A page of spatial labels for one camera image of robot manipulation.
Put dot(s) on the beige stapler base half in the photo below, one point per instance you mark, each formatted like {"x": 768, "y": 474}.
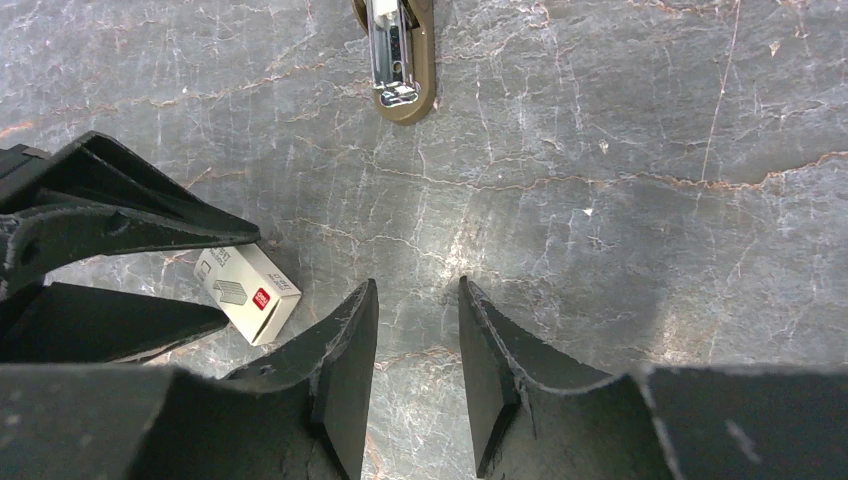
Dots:
{"x": 401, "y": 39}

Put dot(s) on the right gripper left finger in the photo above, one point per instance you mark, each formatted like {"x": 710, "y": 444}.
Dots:
{"x": 299, "y": 412}

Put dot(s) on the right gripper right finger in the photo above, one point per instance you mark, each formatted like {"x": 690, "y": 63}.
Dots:
{"x": 537, "y": 413}

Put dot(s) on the white staple box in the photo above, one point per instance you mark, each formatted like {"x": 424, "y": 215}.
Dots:
{"x": 256, "y": 296}

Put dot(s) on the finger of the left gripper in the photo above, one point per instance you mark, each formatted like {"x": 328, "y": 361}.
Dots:
{"x": 67, "y": 323}
{"x": 95, "y": 197}

